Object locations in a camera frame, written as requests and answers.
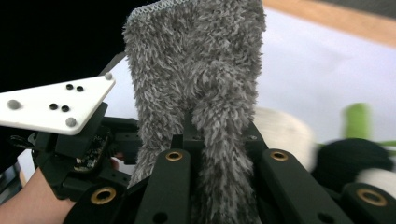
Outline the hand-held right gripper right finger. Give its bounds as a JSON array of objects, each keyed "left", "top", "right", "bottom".
[{"left": 244, "top": 121, "right": 269, "bottom": 155}]

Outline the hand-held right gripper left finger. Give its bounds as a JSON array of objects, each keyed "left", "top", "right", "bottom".
[{"left": 170, "top": 112, "right": 204, "bottom": 151}]

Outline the panda plush toy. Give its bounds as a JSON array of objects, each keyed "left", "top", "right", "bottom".
[{"left": 251, "top": 102, "right": 396, "bottom": 201}]

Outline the grey fluffy cloth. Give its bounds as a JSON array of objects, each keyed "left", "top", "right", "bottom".
[{"left": 121, "top": 0, "right": 268, "bottom": 224}]

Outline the pale blue table mat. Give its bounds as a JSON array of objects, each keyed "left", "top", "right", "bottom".
[{"left": 17, "top": 7, "right": 396, "bottom": 181}]

